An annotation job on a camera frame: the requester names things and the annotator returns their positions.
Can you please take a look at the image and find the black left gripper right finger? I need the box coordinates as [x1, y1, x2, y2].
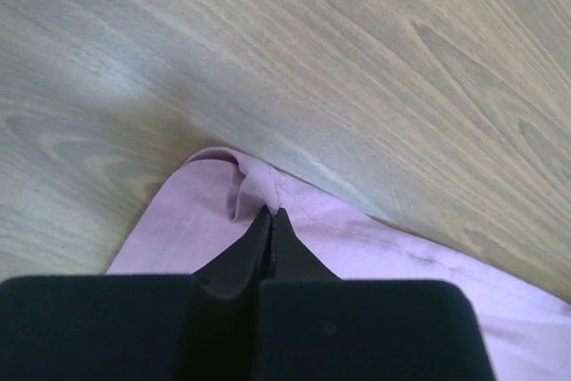
[258, 210, 494, 380]

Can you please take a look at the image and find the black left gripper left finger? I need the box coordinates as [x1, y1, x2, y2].
[1, 210, 272, 380]

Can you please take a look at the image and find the dusty pink graphic t-shirt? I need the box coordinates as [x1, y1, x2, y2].
[109, 147, 570, 380]

